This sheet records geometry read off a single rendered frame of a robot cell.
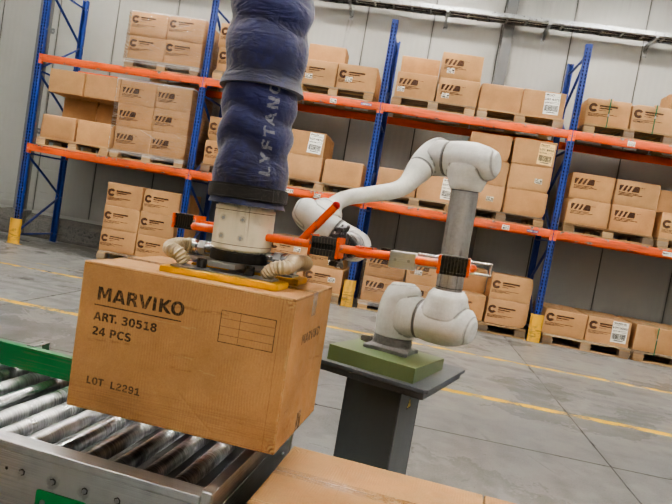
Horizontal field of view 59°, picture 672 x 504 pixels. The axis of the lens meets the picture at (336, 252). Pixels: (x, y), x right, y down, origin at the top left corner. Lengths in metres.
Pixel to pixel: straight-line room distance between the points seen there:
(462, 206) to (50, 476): 1.53
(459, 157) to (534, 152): 6.78
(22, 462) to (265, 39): 1.24
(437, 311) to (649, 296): 8.69
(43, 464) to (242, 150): 0.94
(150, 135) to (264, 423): 8.36
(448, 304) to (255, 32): 1.16
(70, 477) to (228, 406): 0.41
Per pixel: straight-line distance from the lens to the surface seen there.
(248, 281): 1.57
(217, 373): 1.58
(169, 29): 9.94
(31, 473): 1.76
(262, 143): 1.64
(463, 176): 2.20
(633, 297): 10.70
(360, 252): 1.60
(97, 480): 1.65
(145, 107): 9.81
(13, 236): 10.69
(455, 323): 2.21
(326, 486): 1.78
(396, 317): 2.31
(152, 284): 1.63
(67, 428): 2.00
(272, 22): 1.69
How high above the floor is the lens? 1.29
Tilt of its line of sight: 3 degrees down
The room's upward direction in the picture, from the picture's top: 10 degrees clockwise
